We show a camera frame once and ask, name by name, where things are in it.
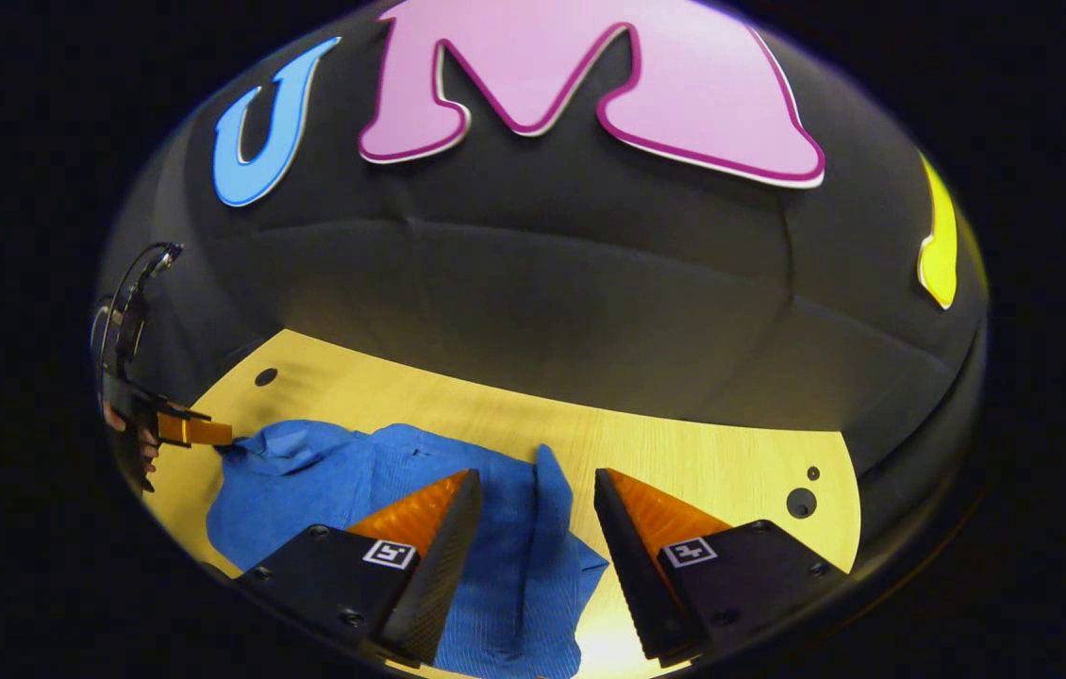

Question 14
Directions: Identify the black backdrop cloth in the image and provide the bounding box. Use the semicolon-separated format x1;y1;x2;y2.
97;0;990;567

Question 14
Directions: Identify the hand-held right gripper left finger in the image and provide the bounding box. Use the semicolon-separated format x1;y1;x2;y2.
236;468;485;667

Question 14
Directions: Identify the blue shirt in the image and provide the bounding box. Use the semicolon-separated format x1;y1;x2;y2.
206;420;610;679

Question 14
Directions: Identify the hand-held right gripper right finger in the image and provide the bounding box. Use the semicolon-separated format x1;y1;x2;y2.
593;466;851;667

